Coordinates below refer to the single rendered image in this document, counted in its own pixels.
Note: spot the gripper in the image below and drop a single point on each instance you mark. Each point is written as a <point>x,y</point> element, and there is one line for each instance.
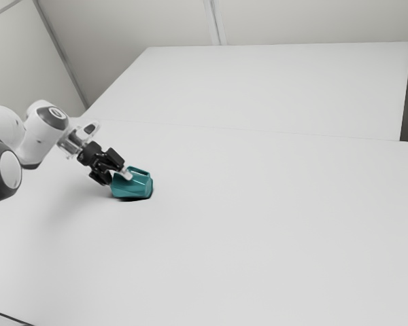
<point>91,153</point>

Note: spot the teal faceted mug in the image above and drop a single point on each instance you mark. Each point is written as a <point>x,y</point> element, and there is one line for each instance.
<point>134,186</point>

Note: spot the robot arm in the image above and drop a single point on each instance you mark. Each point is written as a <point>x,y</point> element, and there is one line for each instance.
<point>37,136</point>

